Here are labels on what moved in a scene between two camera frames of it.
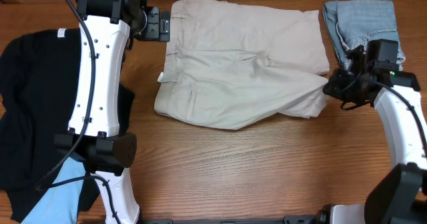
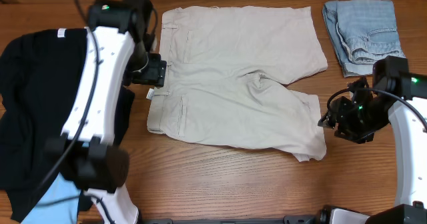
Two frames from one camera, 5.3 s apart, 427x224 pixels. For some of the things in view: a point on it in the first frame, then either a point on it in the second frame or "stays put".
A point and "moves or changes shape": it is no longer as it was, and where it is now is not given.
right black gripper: (334, 90) → (338, 114)
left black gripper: (157, 24) → (155, 71)
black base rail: (287, 220) stays put
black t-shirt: (39, 74) stays put
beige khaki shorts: (229, 65) moves or changes shape
